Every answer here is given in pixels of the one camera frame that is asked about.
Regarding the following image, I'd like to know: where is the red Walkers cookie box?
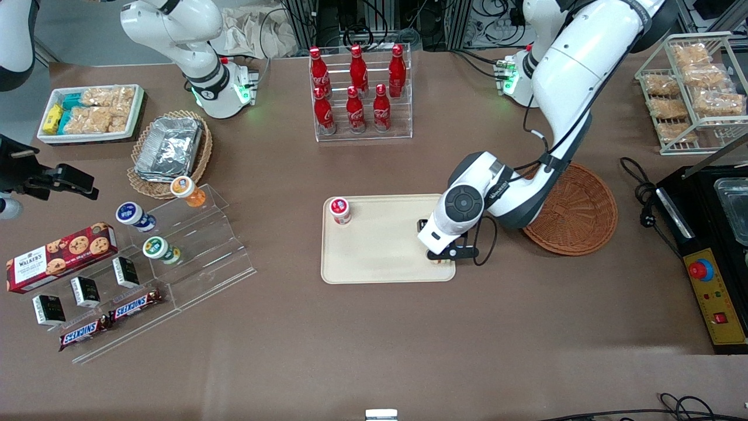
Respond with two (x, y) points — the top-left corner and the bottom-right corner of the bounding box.
(6, 222), (119, 294)

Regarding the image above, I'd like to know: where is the small black box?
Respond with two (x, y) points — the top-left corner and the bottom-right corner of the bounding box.
(32, 294), (67, 326)
(112, 256), (140, 289)
(70, 276), (101, 308)

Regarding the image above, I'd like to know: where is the blue yogurt cup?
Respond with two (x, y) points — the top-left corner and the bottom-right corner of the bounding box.
(115, 202), (157, 233)

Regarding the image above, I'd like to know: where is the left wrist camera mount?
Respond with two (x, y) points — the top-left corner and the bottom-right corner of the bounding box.
(426, 244), (480, 261)

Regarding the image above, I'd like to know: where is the clear acrylic bottle rack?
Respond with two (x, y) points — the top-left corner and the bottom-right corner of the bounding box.
(309, 44), (413, 143)

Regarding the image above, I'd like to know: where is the beige cloth bag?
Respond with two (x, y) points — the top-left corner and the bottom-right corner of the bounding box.
(209, 6), (300, 59)

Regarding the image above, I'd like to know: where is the black looped cable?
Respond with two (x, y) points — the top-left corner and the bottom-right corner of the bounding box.
(538, 393), (748, 421)

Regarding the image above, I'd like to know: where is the light tan wicker basket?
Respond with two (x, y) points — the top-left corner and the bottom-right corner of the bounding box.
(127, 110), (213, 201)

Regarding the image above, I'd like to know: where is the clear acrylic step display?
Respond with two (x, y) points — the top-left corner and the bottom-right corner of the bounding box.
(70, 184), (258, 364)

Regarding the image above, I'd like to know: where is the beige plastic tray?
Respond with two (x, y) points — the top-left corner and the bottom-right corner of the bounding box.
(320, 194), (456, 285)

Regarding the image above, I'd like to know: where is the green yogurt cup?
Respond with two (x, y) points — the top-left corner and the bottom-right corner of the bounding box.
(142, 236), (182, 265)

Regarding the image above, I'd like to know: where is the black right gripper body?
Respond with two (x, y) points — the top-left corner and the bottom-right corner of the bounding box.
(0, 134), (46, 196)

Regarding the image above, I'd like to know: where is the bagged cracker pack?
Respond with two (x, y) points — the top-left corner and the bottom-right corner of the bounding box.
(692, 91), (746, 118)
(657, 122), (699, 144)
(672, 44), (711, 68)
(649, 96), (690, 120)
(645, 73), (681, 97)
(681, 64), (731, 88)

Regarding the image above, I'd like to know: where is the yellow snack pack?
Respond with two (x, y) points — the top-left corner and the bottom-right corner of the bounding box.
(42, 104), (64, 134)

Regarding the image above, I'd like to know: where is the red lid yogurt cup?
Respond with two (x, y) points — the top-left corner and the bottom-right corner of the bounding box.
(329, 197), (352, 226)

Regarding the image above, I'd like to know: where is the yellow emergency stop control box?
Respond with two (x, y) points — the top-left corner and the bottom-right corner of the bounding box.
(683, 248), (748, 356)

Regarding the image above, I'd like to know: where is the black countertop appliance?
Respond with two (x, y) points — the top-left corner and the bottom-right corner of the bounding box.
(656, 136), (748, 258)

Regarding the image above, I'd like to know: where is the aluminium equipment frame with cables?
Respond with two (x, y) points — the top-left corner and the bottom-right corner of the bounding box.
(280, 0), (527, 52)

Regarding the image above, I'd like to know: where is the Snickers chocolate bar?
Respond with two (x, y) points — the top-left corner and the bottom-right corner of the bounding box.
(58, 316), (115, 352)
(108, 289), (164, 323)

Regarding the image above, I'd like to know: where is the clear rice cracker pack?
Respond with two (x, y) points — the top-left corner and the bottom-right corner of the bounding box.
(82, 87), (136, 108)
(110, 104), (133, 132)
(65, 106), (115, 134)

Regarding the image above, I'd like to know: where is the black power cable with plug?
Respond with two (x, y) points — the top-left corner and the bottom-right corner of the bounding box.
(619, 157), (684, 261)

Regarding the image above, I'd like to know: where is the brown round wicker basket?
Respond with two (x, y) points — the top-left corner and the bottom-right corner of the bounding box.
(522, 162), (619, 257)

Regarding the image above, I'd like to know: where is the white wire shelf rack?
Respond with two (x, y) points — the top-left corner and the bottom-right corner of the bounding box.
(635, 32), (748, 156)

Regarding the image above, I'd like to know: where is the white rectangular snack tray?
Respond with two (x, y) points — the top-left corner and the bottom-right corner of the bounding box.
(36, 84), (146, 146)

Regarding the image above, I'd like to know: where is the silver foil tray stack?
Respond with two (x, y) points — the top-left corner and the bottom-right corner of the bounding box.
(134, 116), (204, 181)

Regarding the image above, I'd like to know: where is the orange yogurt cup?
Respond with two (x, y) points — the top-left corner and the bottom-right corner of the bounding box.
(170, 175), (206, 209)

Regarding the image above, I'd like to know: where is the red cola bottle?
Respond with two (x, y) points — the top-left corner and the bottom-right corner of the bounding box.
(309, 47), (330, 98)
(346, 86), (366, 134)
(389, 44), (407, 99)
(313, 87), (337, 136)
(373, 84), (392, 133)
(349, 44), (369, 94)

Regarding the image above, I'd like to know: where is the clear glass container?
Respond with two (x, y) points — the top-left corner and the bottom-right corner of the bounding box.
(714, 178), (748, 246)

